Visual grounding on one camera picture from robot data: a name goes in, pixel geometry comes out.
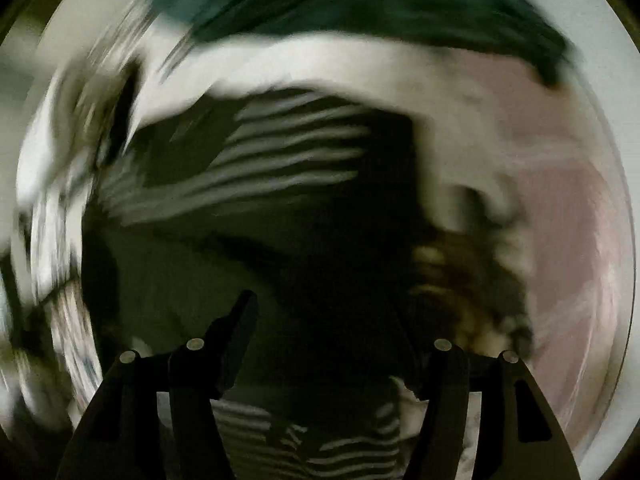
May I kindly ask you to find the dark garment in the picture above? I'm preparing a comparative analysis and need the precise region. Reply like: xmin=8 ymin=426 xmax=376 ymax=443
xmin=82 ymin=110 xmax=436 ymax=396

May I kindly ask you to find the black white striped garment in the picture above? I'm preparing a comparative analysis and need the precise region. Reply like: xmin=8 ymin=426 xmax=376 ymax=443
xmin=97 ymin=89 xmax=401 ymax=480

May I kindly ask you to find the pink cloth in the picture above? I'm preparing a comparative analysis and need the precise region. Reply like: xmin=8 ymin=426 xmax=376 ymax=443
xmin=465 ymin=55 xmax=626 ymax=461

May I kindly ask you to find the floral bedspread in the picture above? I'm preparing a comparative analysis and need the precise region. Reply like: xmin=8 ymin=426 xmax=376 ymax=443
xmin=0 ymin=0 xmax=541 ymax=480

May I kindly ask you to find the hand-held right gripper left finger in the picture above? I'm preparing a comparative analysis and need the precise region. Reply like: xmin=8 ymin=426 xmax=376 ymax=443
xmin=55 ymin=289 xmax=259 ymax=480

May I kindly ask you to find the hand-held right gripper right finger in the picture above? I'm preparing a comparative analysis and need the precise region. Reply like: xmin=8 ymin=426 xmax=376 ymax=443
xmin=392 ymin=305 xmax=582 ymax=480

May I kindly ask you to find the dark green plush blanket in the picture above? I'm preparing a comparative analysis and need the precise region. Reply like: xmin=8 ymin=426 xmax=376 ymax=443
xmin=140 ymin=0 xmax=578 ymax=87

